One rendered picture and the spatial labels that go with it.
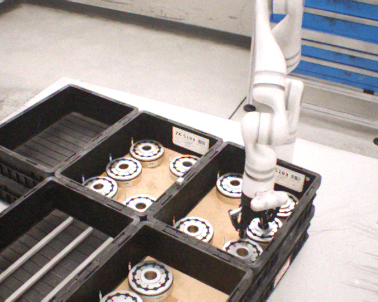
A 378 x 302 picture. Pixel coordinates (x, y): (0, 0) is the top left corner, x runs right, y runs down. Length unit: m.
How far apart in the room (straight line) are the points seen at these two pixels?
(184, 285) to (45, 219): 0.43
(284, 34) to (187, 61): 2.75
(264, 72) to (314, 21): 1.99
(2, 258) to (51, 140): 0.51
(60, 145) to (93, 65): 2.33
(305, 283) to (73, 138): 0.84
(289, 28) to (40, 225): 0.80
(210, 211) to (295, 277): 0.29
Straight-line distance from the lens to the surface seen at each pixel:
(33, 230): 1.48
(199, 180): 1.48
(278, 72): 1.21
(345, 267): 1.59
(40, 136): 1.82
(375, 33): 3.14
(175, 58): 4.14
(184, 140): 1.66
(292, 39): 1.37
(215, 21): 4.38
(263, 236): 1.39
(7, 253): 1.44
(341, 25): 3.16
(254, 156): 1.23
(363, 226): 1.73
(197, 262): 1.28
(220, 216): 1.48
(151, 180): 1.59
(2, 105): 3.71
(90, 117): 1.88
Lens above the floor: 1.83
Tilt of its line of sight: 36 degrees down
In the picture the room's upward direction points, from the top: 1 degrees clockwise
